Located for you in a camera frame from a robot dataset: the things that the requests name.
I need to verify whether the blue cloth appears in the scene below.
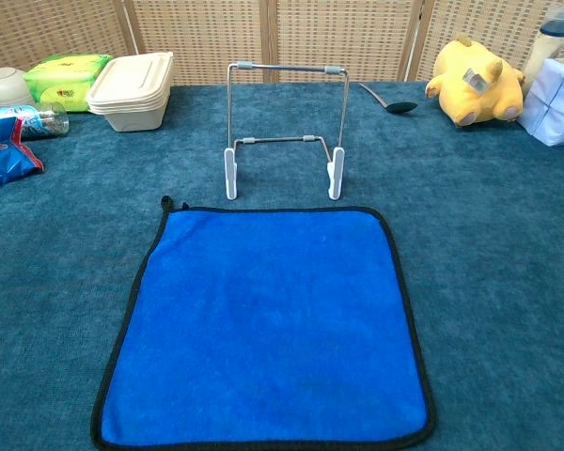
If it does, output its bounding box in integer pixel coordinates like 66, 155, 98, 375
89, 194, 438, 451

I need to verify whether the teal table cloth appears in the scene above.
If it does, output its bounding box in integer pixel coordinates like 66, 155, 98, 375
0, 80, 564, 451

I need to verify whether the wicker folding screen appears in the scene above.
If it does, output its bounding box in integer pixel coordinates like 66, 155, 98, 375
0, 0, 564, 88

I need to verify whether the beige lidded lunch box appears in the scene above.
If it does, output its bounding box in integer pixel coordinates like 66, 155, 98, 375
86, 51, 175, 133

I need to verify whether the yellow plush toy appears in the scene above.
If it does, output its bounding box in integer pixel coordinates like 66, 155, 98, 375
424, 32, 526, 129

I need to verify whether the clear bottle with blue label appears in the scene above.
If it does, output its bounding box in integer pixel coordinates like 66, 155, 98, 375
0, 101, 71, 141

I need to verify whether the green tissue pack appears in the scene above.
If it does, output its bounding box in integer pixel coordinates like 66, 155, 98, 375
23, 53, 114, 114

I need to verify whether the blue red snack bag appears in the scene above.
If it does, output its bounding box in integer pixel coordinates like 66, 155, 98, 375
0, 116, 45, 191

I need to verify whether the white blue wet wipes pack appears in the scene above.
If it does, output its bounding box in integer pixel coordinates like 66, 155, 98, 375
516, 54, 564, 148

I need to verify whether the beige bowl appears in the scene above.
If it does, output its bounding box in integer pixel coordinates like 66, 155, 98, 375
0, 67, 36, 114

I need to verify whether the baby bottle with blue cap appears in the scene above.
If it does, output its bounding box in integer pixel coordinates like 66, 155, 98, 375
521, 5, 564, 95

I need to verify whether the small metal rack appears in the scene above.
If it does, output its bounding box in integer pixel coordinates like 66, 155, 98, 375
223, 61, 350, 202

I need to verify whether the dark long-handled spoon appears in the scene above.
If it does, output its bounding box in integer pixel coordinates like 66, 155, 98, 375
358, 83, 419, 116

